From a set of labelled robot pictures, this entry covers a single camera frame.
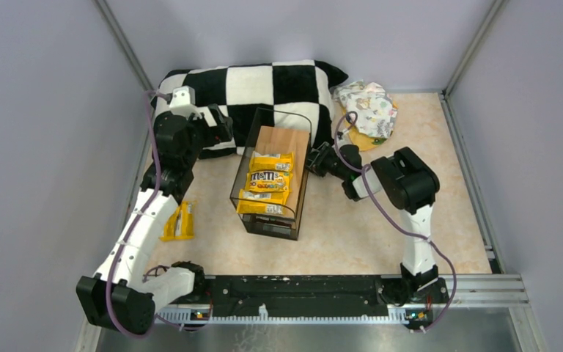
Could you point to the patterned white cloth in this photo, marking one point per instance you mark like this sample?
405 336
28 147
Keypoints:
360 96

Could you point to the yellow cloth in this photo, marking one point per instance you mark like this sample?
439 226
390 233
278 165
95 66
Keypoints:
364 141

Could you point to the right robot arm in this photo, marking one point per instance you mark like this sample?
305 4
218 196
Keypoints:
411 187

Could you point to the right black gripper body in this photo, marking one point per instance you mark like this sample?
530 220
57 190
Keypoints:
318 158

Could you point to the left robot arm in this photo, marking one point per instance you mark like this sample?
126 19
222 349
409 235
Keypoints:
118 295

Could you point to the yellow peanut M&M bag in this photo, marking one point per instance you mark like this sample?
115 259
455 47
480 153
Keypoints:
268 181

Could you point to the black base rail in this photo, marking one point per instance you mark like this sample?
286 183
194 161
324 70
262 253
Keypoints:
307 300

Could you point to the yellow candy bag on shelf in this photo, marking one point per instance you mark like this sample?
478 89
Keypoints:
271 203

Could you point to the yellow candy bag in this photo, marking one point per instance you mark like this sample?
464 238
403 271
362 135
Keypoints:
280 162
180 226
271 203

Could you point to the yellow candy bag back side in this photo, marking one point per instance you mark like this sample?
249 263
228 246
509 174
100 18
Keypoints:
280 162

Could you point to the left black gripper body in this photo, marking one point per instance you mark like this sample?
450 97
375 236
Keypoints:
221 124

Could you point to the black white checkered pillow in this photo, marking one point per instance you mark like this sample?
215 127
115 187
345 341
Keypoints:
294 94

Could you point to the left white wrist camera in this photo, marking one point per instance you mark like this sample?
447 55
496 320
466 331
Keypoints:
183 102

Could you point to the black wire shelf wooden top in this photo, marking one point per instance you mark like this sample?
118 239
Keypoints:
273 132

